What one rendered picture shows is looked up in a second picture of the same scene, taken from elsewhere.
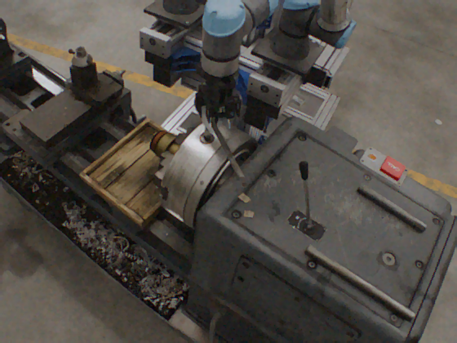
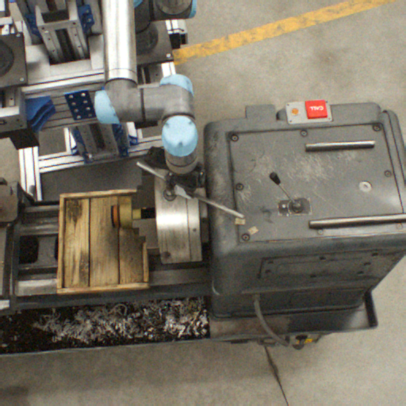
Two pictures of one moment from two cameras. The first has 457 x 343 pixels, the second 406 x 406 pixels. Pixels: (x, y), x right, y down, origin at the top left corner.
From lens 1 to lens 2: 0.76 m
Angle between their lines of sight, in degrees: 21
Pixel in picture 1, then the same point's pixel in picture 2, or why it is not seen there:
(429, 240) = (382, 148)
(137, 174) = (102, 250)
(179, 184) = (176, 242)
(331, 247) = (322, 208)
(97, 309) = (119, 381)
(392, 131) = not seen: outside the picture
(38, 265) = (26, 396)
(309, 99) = not seen: hidden behind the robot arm
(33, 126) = not seen: outside the picture
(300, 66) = (162, 53)
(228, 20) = (193, 141)
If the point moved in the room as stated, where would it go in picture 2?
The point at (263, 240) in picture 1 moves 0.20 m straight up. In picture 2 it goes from (277, 241) to (286, 211)
